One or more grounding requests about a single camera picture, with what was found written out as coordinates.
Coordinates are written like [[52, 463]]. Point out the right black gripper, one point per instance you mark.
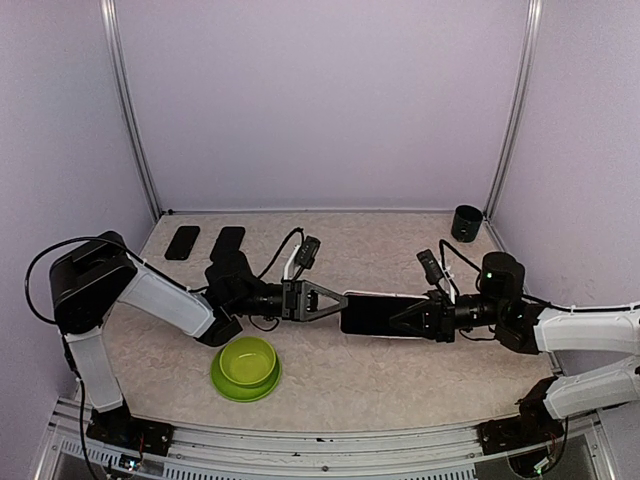
[[445, 318]]

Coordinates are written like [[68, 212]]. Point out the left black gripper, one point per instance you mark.
[[301, 296]]

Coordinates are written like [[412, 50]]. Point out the dark phone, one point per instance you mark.
[[368, 315]]

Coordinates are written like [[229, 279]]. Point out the black phone case horizontal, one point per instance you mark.
[[182, 243]]

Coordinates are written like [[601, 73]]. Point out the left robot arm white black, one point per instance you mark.
[[98, 272]]

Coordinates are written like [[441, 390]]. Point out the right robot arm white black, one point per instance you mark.
[[527, 325]]

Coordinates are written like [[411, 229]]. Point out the green bowl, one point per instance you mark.
[[248, 361]]

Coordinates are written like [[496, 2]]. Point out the black cylinder cup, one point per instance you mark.
[[466, 223]]

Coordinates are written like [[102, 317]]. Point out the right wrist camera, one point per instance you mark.
[[435, 275]]

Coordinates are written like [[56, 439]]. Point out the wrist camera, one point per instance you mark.
[[301, 259], [435, 275]]

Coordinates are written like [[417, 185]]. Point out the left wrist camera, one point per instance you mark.
[[301, 259]]

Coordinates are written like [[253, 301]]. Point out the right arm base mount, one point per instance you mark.
[[532, 425]]

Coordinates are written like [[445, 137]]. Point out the front aluminium rail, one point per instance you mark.
[[205, 452]]

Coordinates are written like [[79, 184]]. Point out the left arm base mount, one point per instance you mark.
[[118, 427]]

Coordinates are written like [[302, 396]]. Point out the right aluminium frame post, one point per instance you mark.
[[526, 62]]

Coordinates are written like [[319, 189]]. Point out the aluminium frame post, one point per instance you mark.
[[526, 62], [111, 26]]

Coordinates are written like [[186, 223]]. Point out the left aluminium frame post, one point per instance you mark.
[[111, 26]]

